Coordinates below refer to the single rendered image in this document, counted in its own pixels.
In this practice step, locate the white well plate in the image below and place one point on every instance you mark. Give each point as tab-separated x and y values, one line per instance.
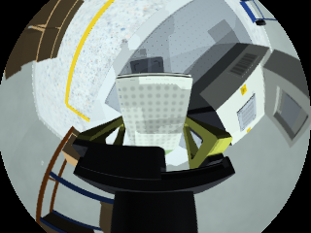
154	107

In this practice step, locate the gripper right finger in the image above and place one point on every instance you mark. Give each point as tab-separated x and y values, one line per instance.
215	141

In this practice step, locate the grey flat base plate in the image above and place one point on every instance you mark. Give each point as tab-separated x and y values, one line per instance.
194	38

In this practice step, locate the white thermal cycler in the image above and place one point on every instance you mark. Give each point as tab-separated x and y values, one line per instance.
225	96

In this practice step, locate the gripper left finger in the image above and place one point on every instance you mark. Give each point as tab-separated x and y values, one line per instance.
98	134

